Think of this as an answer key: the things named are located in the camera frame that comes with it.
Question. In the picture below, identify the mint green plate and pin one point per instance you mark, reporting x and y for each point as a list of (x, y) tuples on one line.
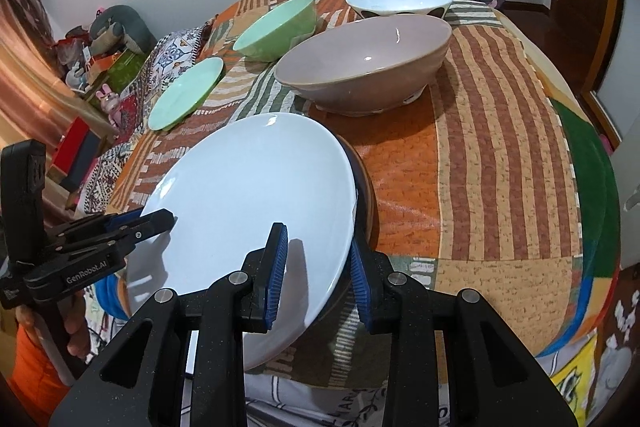
[(185, 94)]

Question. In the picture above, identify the orange striped patchwork blanket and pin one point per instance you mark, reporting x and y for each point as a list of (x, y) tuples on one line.
[(492, 179)]

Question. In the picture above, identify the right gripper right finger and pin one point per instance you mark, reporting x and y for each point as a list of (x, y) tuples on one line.
[(493, 380)]

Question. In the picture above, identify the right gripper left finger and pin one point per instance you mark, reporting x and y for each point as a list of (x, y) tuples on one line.
[(138, 379)]

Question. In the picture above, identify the red box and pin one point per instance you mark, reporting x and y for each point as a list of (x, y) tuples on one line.
[(74, 155)]

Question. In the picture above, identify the patterned geometric quilt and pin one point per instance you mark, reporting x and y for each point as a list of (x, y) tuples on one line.
[(115, 174)]

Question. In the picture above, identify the orange curtain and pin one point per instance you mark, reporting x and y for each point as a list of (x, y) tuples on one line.
[(35, 101)]

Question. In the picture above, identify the white wardrobe with hearts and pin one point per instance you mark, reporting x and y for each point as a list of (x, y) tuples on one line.
[(619, 92)]

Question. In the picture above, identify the pink rabbit toy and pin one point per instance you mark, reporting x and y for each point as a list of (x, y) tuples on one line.
[(109, 100)]

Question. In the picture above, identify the white plate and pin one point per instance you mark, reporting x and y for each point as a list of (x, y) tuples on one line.
[(227, 192)]

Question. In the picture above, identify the left hand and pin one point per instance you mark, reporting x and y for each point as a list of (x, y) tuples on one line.
[(74, 321)]

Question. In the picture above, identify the grey plush toy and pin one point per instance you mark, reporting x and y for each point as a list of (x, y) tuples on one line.
[(120, 25)]

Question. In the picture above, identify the pink bowl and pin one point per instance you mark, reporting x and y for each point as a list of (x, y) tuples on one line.
[(367, 67)]

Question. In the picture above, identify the mint green bowl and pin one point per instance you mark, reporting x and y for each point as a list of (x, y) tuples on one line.
[(278, 31)]

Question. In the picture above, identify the green storage box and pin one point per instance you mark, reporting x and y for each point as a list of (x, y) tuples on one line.
[(116, 70)]

